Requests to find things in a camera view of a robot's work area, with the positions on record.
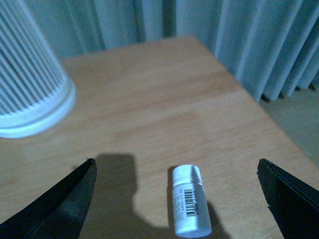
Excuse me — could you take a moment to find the white medicine bottle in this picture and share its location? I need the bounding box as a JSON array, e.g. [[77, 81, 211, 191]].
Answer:
[[172, 164, 212, 239]]

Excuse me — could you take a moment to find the wooden nightstand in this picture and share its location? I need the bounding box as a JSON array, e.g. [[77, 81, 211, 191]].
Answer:
[[0, 37, 319, 239]]

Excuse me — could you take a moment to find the white ribbed air purifier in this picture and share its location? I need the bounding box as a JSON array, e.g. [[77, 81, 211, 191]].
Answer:
[[0, 0, 76, 138]]

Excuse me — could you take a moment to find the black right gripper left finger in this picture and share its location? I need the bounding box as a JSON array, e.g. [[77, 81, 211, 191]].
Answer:
[[0, 158, 97, 239]]

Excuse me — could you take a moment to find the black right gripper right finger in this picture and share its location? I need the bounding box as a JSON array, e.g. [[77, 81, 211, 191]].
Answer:
[[257, 158, 319, 239]]

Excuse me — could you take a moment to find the light grey curtain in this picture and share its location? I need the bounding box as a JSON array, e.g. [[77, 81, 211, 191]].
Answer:
[[25, 0, 319, 100]]

